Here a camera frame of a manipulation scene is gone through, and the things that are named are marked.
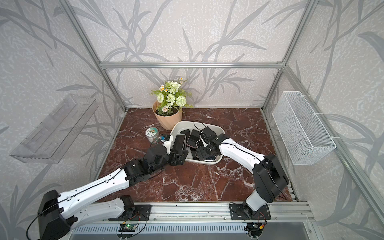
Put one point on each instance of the phone with pink case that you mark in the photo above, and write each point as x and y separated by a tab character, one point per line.
180	142

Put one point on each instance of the round tin with cartoon lid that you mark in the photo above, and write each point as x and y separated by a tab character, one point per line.
152	133

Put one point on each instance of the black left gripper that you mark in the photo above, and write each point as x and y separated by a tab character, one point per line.
181	160

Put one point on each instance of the beige flower pot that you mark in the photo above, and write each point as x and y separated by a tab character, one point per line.
168	122

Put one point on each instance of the circuit board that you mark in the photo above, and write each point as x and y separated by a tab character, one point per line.
254	227
128	228

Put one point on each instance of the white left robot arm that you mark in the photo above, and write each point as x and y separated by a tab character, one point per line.
57	212

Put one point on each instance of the phone pink case in box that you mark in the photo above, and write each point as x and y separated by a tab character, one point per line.
193	139

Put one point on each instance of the dark phone back of box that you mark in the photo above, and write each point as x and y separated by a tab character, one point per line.
186	132

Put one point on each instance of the white wire mesh basket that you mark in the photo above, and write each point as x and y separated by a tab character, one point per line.
304	135

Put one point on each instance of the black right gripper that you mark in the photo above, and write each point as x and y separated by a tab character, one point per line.
203	155

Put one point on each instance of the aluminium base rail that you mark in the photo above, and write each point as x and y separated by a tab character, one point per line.
210	218

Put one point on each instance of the white plastic storage box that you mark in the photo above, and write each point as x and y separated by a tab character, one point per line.
181	127

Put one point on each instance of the left circuit board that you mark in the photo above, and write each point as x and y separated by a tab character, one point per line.
128	228

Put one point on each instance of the white and green artificial flowers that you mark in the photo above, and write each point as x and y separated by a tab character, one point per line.
171	98

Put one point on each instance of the right circuit board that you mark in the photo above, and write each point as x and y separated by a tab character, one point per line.
254	227

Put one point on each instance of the clear acrylic wall shelf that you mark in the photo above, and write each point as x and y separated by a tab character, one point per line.
51	139

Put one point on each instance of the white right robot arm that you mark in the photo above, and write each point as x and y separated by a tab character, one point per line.
270	179

